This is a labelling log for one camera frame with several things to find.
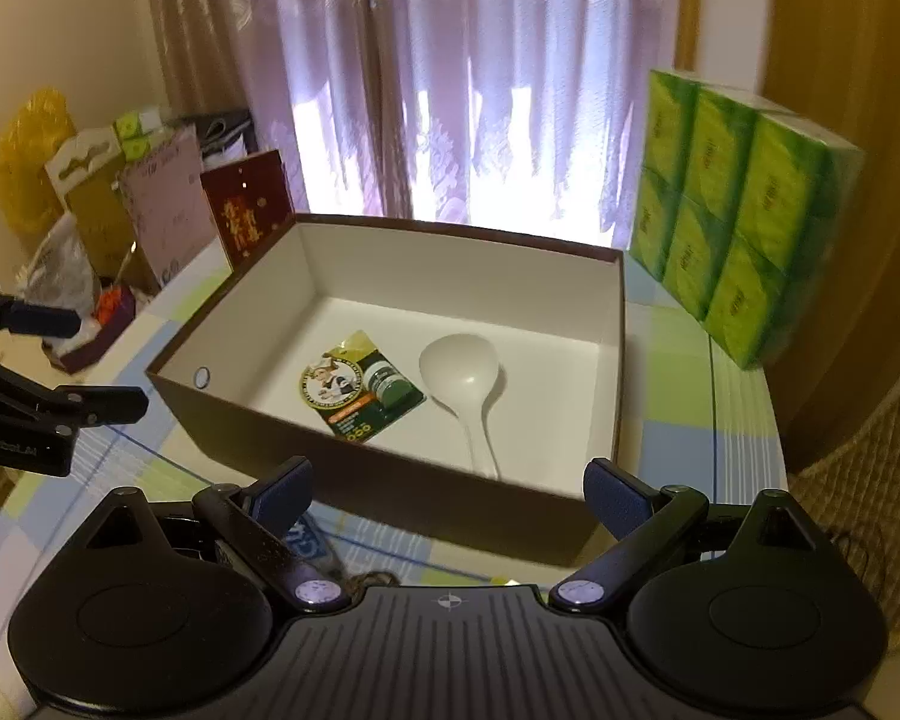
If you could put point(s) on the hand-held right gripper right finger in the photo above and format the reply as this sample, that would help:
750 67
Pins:
613 496

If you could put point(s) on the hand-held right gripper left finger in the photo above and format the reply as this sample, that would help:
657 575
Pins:
289 493

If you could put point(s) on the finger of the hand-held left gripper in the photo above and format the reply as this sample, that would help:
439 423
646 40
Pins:
105 403
41 320

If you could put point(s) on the brown cardboard box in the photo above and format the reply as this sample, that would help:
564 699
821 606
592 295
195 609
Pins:
457 504

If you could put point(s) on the blue white printed packet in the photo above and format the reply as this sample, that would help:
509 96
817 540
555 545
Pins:
316 536

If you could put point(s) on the purple open box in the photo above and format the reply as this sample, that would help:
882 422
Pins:
94 346

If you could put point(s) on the white plastic bag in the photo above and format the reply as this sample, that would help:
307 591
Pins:
60 262

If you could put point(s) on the checked tablecloth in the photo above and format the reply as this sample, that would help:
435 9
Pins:
682 427

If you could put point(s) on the gold paper bag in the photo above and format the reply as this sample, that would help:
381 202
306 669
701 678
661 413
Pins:
97 219

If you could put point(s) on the green balm blister card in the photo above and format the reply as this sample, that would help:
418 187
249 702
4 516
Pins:
345 391

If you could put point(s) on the yellow plastic bag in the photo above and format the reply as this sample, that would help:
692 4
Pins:
26 157

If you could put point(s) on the pink cardboard box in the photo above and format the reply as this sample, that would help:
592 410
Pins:
161 202

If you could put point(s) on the white plastic spoon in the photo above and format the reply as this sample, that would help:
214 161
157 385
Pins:
457 376

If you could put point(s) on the small green box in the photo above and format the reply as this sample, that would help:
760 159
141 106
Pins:
136 135

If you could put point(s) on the red gold printed box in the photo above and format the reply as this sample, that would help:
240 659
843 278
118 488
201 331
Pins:
247 210

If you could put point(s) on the quilted beige chair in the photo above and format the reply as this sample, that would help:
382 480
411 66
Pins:
870 480

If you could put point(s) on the dark binder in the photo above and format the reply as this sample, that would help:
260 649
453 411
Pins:
221 131

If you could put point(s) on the green tissue multipack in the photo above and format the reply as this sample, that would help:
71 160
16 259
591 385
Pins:
727 202

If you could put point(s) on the purple sheer curtain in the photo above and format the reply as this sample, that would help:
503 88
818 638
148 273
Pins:
420 52

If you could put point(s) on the wooden door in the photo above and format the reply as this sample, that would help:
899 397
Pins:
840 37

